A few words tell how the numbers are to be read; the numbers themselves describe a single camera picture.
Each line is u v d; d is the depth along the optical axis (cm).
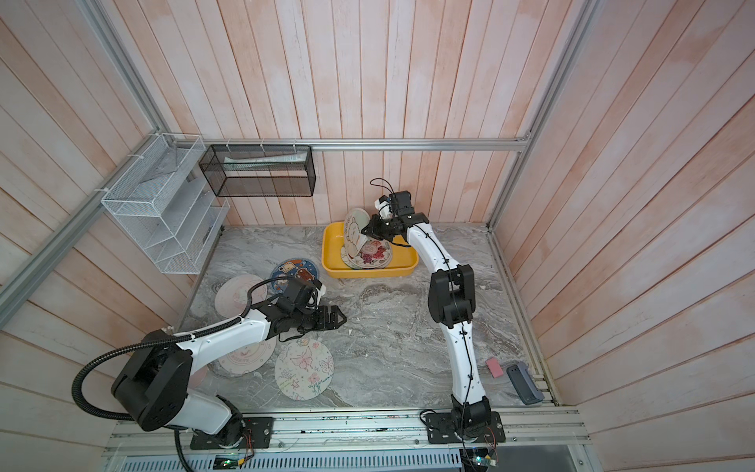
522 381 80
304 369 84
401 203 82
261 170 107
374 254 110
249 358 86
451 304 61
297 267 107
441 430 73
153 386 43
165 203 74
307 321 75
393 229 78
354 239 101
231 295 101
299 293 69
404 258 110
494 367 84
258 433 73
